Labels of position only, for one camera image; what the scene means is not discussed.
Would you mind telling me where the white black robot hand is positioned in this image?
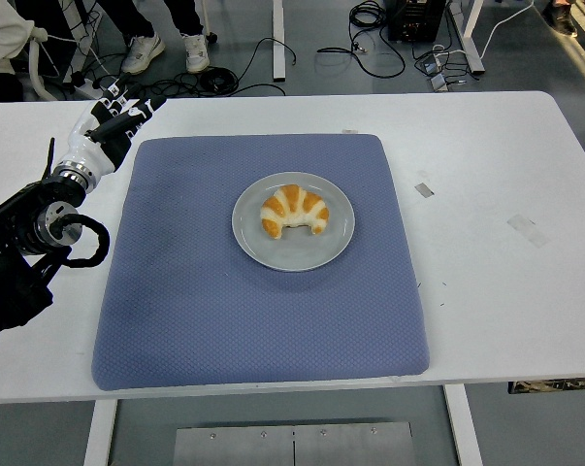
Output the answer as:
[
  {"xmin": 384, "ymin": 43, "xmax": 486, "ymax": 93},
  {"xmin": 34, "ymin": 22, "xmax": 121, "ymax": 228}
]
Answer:
[{"xmin": 53, "ymin": 80, "xmax": 168, "ymax": 177}]

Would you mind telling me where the orange white croissant bread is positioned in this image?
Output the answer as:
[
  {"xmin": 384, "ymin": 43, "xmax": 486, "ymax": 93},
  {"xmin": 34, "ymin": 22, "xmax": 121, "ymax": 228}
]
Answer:
[{"xmin": 260, "ymin": 183, "xmax": 331, "ymax": 240}]

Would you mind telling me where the grey round plate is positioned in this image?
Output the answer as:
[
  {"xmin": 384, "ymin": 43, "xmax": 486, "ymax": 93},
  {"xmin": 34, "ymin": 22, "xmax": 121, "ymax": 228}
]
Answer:
[{"xmin": 231, "ymin": 171, "xmax": 356, "ymax": 273}]

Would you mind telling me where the grey metal plate with screws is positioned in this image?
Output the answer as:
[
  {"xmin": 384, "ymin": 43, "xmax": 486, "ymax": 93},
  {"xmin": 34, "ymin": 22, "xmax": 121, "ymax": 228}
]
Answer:
[{"xmin": 173, "ymin": 421, "xmax": 415, "ymax": 466}]

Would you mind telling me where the white power strip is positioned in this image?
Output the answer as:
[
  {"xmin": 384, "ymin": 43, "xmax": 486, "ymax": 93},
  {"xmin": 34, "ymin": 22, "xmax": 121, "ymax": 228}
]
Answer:
[{"xmin": 71, "ymin": 72, "xmax": 110, "ymax": 101}]

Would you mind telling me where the white office chair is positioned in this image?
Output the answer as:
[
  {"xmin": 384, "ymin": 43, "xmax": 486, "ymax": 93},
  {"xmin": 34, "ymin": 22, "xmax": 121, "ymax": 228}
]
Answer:
[{"xmin": 27, "ymin": 26, "xmax": 63, "ymax": 102}]

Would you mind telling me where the person with white shoes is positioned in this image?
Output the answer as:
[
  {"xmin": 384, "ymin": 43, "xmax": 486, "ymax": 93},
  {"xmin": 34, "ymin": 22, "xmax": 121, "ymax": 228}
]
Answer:
[{"xmin": 95, "ymin": 0, "xmax": 211, "ymax": 77}]

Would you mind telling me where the person in white top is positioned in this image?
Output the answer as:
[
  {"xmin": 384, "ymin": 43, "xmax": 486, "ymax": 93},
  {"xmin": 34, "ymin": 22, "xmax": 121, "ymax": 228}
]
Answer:
[{"xmin": 0, "ymin": 0, "xmax": 49, "ymax": 104}]

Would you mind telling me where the blue quilted mat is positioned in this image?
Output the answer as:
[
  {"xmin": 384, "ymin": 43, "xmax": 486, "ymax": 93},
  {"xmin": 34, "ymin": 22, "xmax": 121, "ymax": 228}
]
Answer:
[{"xmin": 91, "ymin": 133, "xmax": 430, "ymax": 392}]

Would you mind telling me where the white background desk leg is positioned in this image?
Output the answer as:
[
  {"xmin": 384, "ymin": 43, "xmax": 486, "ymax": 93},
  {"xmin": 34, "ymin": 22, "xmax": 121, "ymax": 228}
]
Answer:
[
  {"xmin": 449, "ymin": 0, "xmax": 486, "ymax": 75},
  {"xmin": 272, "ymin": 0, "xmax": 287, "ymax": 80}
]

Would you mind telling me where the white table leg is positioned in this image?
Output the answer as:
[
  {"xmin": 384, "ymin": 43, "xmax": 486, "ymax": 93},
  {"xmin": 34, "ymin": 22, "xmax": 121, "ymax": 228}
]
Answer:
[
  {"xmin": 82, "ymin": 398, "xmax": 119, "ymax": 466},
  {"xmin": 442, "ymin": 383, "xmax": 483, "ymax": 466}
]

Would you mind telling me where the black equipment box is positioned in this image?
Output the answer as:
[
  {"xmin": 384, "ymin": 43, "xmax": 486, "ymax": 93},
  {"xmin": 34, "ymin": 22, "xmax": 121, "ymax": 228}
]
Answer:
[{"xmin": 387, "ymin": 0, "xmax": 449, "ymax": 43}]

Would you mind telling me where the clear tape strip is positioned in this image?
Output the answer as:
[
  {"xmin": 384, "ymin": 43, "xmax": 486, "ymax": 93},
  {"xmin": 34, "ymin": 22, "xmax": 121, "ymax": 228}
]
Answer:
[{"xmin": 506, "ymin": 214, "xmax": 549, "ymax": 250}]

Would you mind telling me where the person with dark shoes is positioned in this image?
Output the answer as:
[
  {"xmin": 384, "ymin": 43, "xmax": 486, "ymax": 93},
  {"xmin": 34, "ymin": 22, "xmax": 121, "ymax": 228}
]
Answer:
[{"xmin": 541, "ymin": 0, "xmax": 579, "ymax": 39}]

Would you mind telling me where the brown patterned box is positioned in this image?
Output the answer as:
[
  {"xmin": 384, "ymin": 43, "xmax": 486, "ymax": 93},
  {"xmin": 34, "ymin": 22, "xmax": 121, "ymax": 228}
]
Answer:
[{"xmin": 508, "ymin": 377, "xmax": 585, "ymax": 394}]

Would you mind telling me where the coiled black cable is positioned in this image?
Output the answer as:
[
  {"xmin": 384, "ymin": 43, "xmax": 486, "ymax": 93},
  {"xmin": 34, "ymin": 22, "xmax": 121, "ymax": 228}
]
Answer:
[{"xmin": 173, "ymin": 65, "xmax": 288, "ymax": 98}]

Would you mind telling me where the thin black cable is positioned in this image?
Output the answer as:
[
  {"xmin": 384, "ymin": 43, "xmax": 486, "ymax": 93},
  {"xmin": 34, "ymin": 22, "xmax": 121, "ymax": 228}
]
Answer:
[{"xmin": 238, "ymin": 37, "xmax": 299, "ymax": 93}]

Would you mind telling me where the long looped black cable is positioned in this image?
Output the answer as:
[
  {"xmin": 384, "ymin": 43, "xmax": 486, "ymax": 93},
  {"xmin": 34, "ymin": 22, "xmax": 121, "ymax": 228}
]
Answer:
[{"xmin": 317, "ymin": 0, "xmax": 407, "ymax": 79}]

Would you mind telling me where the white cable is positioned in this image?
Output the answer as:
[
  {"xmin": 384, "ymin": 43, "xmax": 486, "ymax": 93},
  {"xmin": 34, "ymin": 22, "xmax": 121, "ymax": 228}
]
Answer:
[{"xmin": 479, "ymin": 0, "xmax": 536, "ymax": 57}]

